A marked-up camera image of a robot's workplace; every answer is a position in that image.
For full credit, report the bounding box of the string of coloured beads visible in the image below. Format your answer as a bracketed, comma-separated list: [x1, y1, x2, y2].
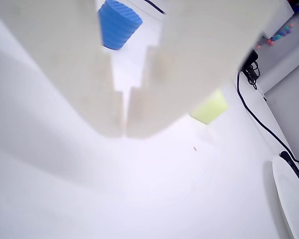
[255, 23, 295, 50]

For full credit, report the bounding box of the thick black cable with plug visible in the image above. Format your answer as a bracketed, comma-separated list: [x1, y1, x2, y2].
[279, 150, 299, 197]

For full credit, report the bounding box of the white box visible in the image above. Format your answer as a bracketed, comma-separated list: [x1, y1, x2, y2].
[263, 0, 297, 38]

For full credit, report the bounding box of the yellow-green foam block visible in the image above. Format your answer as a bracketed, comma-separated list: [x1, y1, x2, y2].
[189, 90, 229, 125]

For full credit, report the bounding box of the blue ribbed foam cylinder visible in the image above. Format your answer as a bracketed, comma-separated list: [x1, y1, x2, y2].
[97, 0, 143, 50]

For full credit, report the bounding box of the long thin black cable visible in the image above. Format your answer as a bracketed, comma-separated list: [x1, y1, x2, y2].
[236, 71, 299, 165]

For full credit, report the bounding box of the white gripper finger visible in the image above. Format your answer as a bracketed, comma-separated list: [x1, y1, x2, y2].
[0, 0, 126, 139]
[126, 0, 283, 139]

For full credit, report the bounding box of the thin black curved cable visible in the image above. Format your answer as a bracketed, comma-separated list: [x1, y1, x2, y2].
[143, 0, 166, 15]

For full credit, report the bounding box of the bundled black cable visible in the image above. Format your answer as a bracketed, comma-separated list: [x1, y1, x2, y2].
[244, 61, 261, 90]

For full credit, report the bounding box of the black speaker box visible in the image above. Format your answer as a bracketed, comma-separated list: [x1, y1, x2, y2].
[241, 49, 259, 71]

